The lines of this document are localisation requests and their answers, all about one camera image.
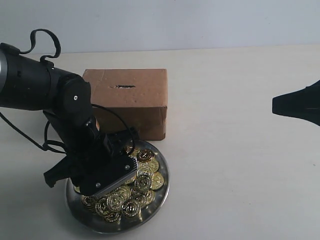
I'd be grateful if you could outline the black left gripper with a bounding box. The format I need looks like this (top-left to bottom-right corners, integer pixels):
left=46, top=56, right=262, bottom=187
left=43, top=111, right=139, bottom=196

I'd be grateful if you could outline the brown cardboard slotted box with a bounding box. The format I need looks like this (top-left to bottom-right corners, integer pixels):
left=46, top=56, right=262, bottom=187
left=82, top=68, right=168, bottom=141

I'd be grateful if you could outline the gold coin bottom front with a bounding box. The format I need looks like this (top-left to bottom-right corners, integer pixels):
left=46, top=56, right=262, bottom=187
left=104, top=211, right=122, bottom=223

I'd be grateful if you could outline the round steel plate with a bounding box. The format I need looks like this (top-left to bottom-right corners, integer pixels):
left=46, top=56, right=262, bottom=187
left=65, top=140, right=170, bottom=235

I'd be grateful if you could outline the gold coin bottom right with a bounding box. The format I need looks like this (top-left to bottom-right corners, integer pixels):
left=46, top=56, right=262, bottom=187
left=121, top=199, right=141, bottom=218

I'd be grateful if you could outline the dark gold coin top right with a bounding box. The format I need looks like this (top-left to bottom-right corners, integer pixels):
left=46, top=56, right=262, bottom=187
left=136, top=149, right=154, bottom=163

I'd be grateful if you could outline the gold coin right edge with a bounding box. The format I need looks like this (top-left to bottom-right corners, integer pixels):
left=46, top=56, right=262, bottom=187
left=150, top=171, right=165, bottom=190

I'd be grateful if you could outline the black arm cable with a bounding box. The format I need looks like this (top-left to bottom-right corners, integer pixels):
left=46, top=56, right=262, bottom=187
left=0, top=29, right=137, bottom=161

